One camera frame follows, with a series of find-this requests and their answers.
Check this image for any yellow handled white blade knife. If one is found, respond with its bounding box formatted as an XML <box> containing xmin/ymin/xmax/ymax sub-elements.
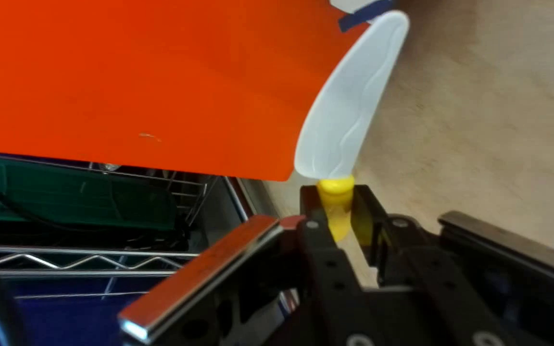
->
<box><xmin>293</xmin><ymin>10</ymin><xmax>413</xmax><ymax>244</ymax></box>

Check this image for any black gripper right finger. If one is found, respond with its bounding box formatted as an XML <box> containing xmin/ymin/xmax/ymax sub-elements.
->
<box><xmin>353</xmin><ymin>185</ymin><xmax>486</xmax><ymax>346</ymax></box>

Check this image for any orange metal tool chest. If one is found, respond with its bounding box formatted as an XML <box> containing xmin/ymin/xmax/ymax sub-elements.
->
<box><xmin>0</xmin><ymin>0</ymin><xmax>372</xmax><ymax>183</ymax></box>

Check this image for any blue plastic bin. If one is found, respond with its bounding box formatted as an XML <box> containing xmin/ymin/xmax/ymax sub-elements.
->
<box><xmin>0</xmin><ymin>281</ymin><xmax>164</xmax><ymax>346</ymax></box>

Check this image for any white bowl with teal rim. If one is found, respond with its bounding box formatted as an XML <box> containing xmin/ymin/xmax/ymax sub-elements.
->
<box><xmin>328</xmin><ymin>0</ymin><xmax>399</xmax><ymax>33</ymax></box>

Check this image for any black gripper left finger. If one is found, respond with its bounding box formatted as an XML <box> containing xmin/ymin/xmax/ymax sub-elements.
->
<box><xmin>289</xmin><ymin>183</ymin><xmax>382</xmax><ymax>346</ymax></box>

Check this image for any chrome wire shelf rack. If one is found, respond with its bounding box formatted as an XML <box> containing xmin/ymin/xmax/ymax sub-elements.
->
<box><xmin>0</xmin><ymin>160</ymin><xmax>255</xmax><ymax>304</ymax></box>

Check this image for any green plastic bin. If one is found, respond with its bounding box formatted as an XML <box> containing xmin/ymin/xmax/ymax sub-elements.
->
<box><xmin>0</xmin><ymin>152</ymin><xmax>180</xmax><ymax>233</ymax></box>

